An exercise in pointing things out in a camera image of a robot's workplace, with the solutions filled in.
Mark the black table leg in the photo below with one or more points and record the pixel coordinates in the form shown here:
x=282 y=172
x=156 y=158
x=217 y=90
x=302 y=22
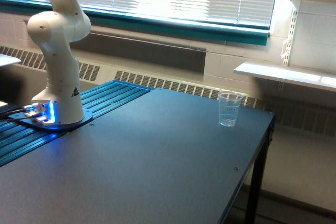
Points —
x=257 y=176

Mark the clear plastic cup on table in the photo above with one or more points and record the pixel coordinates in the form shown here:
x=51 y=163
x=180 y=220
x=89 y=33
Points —
x=229 y=103

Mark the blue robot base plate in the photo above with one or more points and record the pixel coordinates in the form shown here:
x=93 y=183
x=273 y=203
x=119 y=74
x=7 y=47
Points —
x=21 y=119

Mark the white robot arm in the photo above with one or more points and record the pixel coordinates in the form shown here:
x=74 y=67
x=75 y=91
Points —
x=53 y=31

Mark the blue aluminium rail bed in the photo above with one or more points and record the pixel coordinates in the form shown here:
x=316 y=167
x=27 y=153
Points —
x=18 y=140

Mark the baseboard radiator vent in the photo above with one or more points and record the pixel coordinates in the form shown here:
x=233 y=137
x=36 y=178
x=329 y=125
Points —
x=297 y=115

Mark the white lower wall shelf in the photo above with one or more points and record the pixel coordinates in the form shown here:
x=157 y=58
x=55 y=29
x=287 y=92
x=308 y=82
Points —
x=291 y=75

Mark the white shelf rail bracket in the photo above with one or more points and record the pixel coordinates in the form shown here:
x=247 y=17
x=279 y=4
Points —
x=288 y=43

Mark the white object at left edge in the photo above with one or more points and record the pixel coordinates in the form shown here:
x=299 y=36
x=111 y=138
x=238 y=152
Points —
x=6 y=60

